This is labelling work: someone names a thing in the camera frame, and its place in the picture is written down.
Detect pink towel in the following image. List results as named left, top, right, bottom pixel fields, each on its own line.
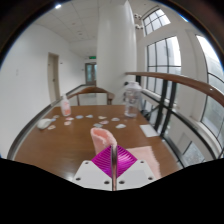
left=90, top=126, right=163, bottom=180

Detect wooden chair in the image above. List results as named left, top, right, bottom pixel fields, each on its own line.
left=66, top=86, right=116, bottom=107

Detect wide side window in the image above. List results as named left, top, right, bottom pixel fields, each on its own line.
left=195, top=34, right=224, bottom=148

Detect tall gridded window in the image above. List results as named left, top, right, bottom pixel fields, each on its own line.
left=146, top=35, right=183, bottom=101

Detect hand sanitizer pump bottle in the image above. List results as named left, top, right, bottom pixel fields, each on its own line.
left=60, top=94, right=72, bottom=117

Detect glass double door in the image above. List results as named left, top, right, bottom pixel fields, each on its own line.
left=84, top=62, right=98, bottom=86

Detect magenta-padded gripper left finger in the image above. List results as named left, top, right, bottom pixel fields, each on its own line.
left=72, top=145, right=115, bottom=192

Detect beige single door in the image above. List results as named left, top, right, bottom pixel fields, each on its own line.
left=46, top=52, right=61, bottom=104

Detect wooden handrail with black posts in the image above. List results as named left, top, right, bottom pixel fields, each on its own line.
left=125, top=70, right=224, bottom=159

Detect white paper card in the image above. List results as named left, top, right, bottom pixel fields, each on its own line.
left=139, top=124, right=160, bottom=138

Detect arched upper window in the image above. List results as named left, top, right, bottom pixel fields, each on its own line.
left=142, top=8, right=172, bottom=36

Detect clear plastic water bottle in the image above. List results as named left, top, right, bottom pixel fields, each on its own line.
left=123, top=80, right=143, bottom=119

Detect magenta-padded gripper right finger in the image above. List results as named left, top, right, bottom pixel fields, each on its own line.
left=114, top=145, right=158, bottom=192

